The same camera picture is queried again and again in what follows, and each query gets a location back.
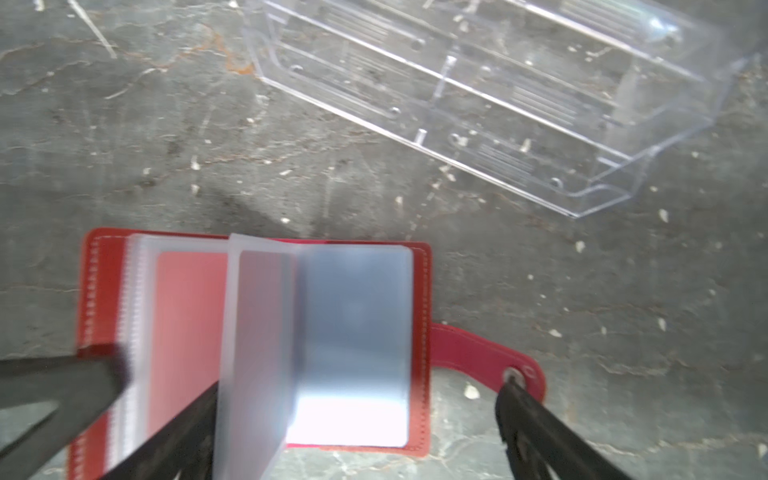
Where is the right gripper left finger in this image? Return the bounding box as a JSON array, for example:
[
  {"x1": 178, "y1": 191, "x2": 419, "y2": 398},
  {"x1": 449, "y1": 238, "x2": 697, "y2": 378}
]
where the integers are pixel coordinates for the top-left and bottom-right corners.
[{"x1": 101, "y1": 383, "x2": 218, "y2": 480}]

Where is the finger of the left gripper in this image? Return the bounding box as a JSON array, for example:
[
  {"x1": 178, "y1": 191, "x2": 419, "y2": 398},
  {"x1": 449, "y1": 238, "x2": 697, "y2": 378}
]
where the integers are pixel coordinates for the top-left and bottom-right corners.
[{"x1": 1, "y1": 344, "x2": 129, "y2": 459}]

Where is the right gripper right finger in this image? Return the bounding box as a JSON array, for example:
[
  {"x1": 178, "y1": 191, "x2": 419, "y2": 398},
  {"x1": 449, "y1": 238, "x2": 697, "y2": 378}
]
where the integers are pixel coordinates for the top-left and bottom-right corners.
[{"x1": 495, "y1": 380, "x2": 630, "y2": 480}]

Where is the red leather card holder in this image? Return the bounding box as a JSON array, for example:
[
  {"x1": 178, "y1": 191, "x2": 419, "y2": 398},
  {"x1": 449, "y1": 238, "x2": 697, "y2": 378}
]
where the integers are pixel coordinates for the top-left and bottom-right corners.
[{"x1": 68, "y1": 228, "x2": 547, "y2": 479}]

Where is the clear acrylic card stand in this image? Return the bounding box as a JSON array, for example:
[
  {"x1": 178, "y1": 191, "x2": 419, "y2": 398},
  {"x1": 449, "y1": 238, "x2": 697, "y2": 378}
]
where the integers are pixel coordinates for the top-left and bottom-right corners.
[{"x1": 241, "y1": 0, "x2": 767, "y2": 218}]

